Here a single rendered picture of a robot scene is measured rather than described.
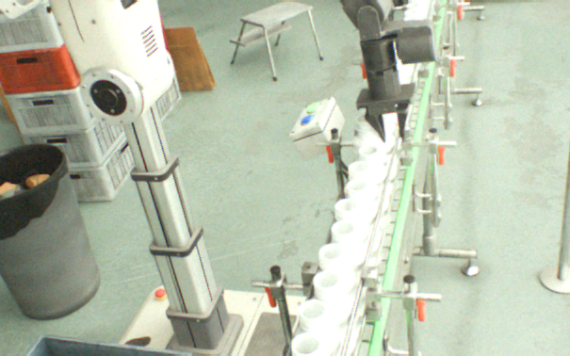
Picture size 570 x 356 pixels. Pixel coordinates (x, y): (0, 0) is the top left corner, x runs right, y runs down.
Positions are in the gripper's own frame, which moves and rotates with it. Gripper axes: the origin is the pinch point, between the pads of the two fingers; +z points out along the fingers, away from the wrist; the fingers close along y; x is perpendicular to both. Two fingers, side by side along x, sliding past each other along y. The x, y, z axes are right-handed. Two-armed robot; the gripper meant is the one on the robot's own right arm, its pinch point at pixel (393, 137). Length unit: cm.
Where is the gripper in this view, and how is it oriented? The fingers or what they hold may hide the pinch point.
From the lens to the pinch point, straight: 118.6
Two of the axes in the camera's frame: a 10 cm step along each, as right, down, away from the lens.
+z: 2.4, 8.5, 4.7
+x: 2.7, -5.3, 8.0
